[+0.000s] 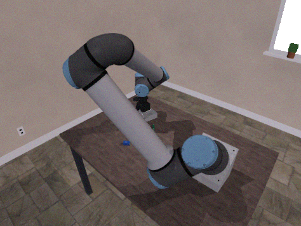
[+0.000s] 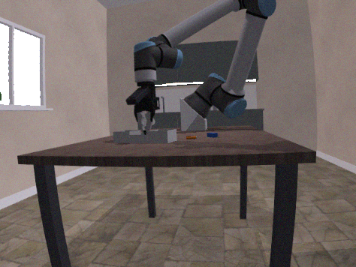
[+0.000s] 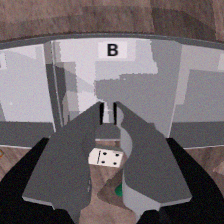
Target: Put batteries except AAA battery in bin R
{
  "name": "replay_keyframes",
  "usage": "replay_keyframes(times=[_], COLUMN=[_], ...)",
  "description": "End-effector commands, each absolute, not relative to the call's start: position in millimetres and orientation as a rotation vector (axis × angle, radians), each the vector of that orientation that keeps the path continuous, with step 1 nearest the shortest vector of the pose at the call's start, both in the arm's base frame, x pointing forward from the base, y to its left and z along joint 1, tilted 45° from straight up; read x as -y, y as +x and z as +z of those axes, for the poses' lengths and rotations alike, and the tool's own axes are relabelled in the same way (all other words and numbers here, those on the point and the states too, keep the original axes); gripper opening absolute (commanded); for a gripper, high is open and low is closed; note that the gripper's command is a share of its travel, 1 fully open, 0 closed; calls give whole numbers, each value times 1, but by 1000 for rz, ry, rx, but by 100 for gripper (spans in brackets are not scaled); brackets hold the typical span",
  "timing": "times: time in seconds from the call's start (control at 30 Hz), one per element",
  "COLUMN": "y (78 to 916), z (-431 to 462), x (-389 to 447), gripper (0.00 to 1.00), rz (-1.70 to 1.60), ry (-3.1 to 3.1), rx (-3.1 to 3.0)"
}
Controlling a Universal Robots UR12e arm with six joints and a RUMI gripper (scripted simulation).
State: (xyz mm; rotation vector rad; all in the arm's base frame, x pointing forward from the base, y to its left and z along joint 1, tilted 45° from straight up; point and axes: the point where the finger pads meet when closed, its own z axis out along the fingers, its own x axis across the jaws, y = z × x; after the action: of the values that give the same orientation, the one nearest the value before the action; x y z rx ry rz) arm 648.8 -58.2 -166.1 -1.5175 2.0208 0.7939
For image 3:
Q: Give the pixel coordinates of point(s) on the green battery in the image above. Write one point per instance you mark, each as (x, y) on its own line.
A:
(118, 190)

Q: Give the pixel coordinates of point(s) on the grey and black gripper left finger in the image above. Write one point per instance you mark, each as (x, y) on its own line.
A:
(54, 174)

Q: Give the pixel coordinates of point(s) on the white domino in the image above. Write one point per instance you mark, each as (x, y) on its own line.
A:
(106, 156)

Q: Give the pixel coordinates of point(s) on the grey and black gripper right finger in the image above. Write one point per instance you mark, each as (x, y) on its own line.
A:
(159, 174)

